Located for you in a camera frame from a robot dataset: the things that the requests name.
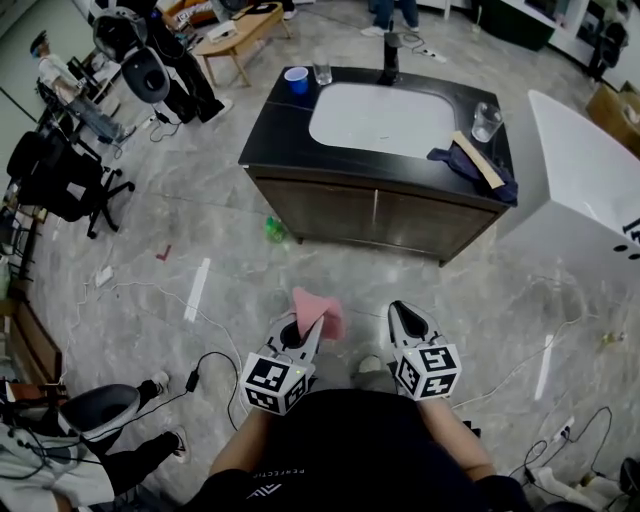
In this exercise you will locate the blue plastic cup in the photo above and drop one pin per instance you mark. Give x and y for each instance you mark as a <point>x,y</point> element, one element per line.
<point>296,81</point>

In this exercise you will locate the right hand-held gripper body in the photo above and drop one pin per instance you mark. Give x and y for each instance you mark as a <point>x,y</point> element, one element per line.
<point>430,372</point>

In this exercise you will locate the person's left forearm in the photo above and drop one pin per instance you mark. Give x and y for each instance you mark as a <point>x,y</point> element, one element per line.
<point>240,445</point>

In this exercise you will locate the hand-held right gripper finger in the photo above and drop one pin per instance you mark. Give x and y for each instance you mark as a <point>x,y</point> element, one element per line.
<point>401,335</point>
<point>432,332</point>

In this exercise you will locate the person's black shirt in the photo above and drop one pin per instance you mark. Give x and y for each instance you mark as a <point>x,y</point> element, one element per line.
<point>350,450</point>

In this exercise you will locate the cardboard box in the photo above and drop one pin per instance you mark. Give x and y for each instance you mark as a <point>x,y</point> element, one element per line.
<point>612,115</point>

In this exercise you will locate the white shell chair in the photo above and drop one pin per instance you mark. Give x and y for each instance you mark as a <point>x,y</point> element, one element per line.
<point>117,30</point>
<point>100,410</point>
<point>145,75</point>

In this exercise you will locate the black office chair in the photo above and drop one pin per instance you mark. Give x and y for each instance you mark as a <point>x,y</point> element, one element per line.
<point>55,185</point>

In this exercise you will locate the black sink faucet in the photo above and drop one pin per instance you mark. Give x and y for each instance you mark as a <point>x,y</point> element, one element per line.
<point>390,60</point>

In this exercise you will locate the black bathtub faucet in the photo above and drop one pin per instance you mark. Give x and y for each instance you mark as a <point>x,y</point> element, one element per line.
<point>632,229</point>

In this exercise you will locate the green plastic bottle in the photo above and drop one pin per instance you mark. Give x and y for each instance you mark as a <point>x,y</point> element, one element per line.
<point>276,230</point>

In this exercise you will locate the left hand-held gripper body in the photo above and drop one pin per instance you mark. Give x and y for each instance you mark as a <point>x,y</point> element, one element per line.
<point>272,382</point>

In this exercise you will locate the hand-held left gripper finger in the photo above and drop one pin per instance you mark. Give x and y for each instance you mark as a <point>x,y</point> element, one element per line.
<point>312,345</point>
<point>277,335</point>

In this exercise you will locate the wooden coffee table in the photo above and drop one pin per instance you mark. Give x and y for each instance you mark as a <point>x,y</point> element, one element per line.
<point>240,35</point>

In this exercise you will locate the dark blue cloth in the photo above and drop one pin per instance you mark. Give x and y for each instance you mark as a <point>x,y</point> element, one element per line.
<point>455,162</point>

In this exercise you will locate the white sink basin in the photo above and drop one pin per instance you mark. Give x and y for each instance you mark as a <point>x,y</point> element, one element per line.
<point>380,120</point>

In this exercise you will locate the black top vanity cabinet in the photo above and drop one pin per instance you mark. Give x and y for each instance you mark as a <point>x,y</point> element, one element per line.
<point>280,145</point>

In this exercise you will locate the white socket block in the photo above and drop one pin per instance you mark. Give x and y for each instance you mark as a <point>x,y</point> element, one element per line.
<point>104,276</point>

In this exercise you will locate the white bathtub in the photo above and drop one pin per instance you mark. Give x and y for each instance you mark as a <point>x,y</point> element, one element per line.
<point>575,175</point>

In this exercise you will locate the small yellowish bottle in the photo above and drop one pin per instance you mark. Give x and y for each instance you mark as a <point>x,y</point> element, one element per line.
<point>614,338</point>

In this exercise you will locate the pink cloth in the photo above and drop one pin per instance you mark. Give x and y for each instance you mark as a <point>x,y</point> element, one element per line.
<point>320,310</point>

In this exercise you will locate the beige wooden strip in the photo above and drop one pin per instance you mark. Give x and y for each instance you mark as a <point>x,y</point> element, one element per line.
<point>477,160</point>

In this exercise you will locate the person's right forearm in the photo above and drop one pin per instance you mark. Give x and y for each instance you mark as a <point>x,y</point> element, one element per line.
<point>455,440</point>

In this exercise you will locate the white power strip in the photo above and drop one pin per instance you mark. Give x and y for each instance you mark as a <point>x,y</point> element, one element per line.
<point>565,430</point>
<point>435,55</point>

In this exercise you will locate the clear drinking glass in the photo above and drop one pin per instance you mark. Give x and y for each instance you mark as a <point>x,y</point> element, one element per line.
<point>322,70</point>
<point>486,125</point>

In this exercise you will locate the person's right shoe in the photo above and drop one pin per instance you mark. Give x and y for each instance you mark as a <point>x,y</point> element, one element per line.
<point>371,365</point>

